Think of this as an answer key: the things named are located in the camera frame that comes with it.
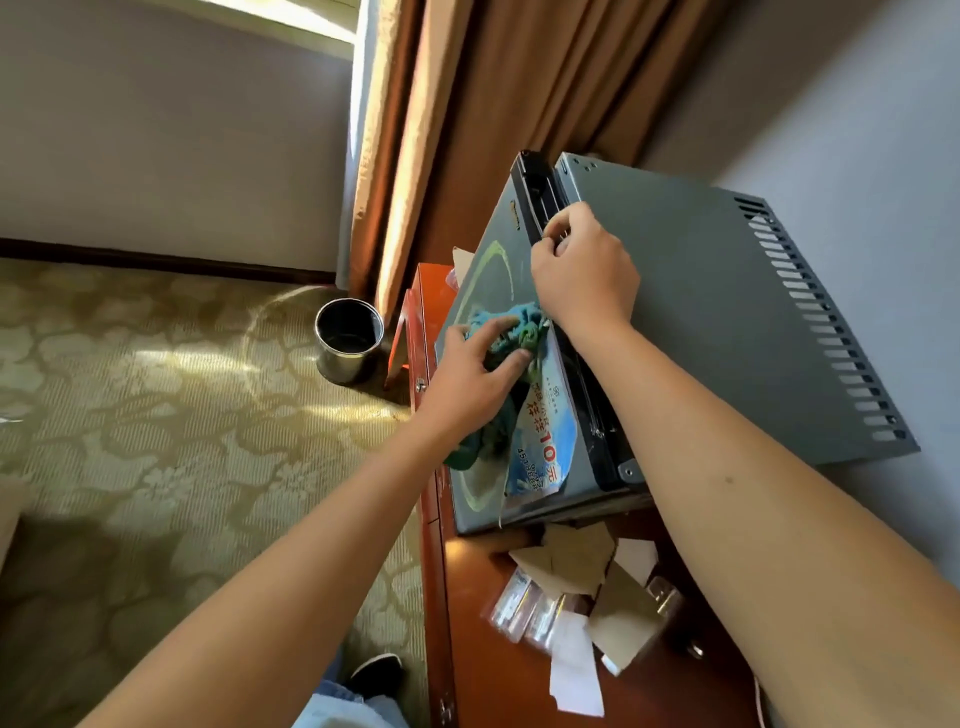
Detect white sheer curtain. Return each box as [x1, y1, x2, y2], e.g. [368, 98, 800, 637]
[335, 0, 378, 290]

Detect round metal trash bin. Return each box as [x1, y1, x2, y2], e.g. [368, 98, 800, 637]
[313, 297, 386, 386]

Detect person's left hand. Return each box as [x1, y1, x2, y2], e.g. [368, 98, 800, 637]
[412, 314, 535, 445]

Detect green blue cleaning cloth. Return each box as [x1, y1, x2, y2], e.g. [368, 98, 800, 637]
[442, 302, 553, 472]

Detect white paper slip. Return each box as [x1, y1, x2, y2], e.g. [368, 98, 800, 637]
[549, 611, 606, 718]

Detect brown cardboard pieces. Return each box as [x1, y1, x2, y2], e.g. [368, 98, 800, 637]
[509, 545, 594, 599]
[587, 562, 665, 671]
[541, 522, 618, 588]

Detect brown curtain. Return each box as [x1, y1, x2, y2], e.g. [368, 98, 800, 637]
[348, 0, 736, 324]

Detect grey mini fridge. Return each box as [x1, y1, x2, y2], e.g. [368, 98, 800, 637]
[434, 149, 921, 535]

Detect person's right forearm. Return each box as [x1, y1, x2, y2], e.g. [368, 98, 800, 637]
[569, 322, 960, 728]

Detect person's right hand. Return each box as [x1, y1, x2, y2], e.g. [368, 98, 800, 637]
[530, 200, 643, 343]

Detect person's left forearm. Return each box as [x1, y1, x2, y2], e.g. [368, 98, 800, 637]
[74, 419, 466, 728]

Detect person's legs in blue jeans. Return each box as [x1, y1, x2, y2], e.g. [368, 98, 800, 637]
[292, 652, 410, 728]

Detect person's left black shoe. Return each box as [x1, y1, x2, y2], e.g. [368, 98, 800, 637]
[348, 652, 406, 699]

